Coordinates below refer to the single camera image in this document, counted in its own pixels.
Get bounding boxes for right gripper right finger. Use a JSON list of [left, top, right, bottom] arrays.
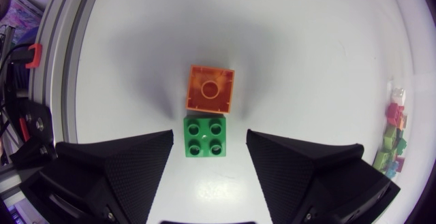
[[245, 129, 393, 224]]

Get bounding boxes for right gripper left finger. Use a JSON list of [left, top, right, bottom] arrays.
[[40, 129, 175, 224]]

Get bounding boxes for pile of toy bricks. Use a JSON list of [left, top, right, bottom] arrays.
[[373, 87, 409, 180]]

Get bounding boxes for green toy brick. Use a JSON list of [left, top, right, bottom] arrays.
[[183, 114, 228, 159]]

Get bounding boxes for orange toy brick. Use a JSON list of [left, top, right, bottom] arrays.
[[185, 64, 236, 114]]

